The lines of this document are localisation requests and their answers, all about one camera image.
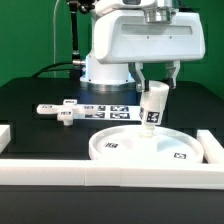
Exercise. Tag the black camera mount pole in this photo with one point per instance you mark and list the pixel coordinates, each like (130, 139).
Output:
(84, 7)

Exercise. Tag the white left fence bar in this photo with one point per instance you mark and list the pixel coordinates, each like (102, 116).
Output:
(5, 136)

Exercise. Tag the white round table top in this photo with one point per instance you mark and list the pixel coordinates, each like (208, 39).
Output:
(135, 143)

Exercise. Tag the white front fence bar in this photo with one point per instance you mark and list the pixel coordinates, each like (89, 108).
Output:
(97, 173)

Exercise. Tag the white cross table base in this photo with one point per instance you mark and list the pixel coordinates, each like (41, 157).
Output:
(65, 112)

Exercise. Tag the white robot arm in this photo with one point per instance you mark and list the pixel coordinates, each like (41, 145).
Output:
(113, 76)

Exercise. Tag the white tag plate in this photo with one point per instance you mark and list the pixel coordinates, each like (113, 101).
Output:
(113, 112)

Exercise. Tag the white fence bar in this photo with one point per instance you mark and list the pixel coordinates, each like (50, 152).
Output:
(5, 136)
(97, 173)
(213, 150)

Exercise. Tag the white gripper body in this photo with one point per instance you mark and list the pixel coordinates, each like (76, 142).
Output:
(123, 36)

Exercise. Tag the white right fence bar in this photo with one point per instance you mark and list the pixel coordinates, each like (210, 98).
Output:
(213, 150)

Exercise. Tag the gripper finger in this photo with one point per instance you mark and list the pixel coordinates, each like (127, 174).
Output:
(135, 69)
(173, 68)

